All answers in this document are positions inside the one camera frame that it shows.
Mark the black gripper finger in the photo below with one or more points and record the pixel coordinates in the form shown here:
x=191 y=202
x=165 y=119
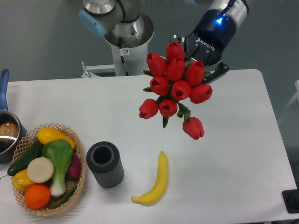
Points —
x=178 y=38
x=220 y=70

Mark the white chair part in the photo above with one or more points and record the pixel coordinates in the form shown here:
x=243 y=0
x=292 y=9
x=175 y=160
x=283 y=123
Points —
x=292 y=103

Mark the green bean pod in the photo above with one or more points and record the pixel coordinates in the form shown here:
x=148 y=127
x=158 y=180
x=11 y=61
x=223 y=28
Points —
x=62 y=200

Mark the yellow banana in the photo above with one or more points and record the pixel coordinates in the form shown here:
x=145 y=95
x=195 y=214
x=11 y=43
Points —
x=157 y=191

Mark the purple red onion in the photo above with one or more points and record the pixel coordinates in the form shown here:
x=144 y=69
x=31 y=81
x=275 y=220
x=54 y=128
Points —
x=74 y=168

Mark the black device at edge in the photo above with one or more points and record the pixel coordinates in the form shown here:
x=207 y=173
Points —
x=291 y=200

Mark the white round radish slice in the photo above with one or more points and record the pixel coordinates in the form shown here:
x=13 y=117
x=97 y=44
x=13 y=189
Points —
x=40 y=170

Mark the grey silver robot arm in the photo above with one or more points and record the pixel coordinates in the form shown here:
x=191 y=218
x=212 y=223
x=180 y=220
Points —
x=127 y=30

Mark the blue handled saucepan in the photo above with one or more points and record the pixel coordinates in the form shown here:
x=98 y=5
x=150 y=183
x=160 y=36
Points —
x=11 y=129

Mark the yellow bell pepper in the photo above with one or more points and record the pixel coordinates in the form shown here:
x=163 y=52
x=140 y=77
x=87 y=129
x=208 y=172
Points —
x=21 y=181

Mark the dark green cucumber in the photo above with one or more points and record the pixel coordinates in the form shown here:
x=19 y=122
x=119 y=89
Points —
x=22 y=163

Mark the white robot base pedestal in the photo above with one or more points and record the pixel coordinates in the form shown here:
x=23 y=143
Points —
x=126 y=62

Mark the green bok choy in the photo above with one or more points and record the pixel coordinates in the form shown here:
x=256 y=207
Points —
x=60 y=153

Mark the woven wicker basket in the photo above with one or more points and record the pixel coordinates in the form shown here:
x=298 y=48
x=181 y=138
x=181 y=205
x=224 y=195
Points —
x=25 y=143

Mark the orange fruit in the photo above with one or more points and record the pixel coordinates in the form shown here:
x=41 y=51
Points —
x=37 y=196

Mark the dark grey ribbed vase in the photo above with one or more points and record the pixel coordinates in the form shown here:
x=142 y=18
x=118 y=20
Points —
x=103 y=159

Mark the yellow squash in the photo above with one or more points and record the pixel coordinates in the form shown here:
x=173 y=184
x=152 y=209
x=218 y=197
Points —
x=46 y=135

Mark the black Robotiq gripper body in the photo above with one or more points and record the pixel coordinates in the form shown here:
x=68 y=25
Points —
x=210 y=37

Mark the red tulip bouquet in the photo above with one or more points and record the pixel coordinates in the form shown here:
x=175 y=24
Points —
x=174 y=80

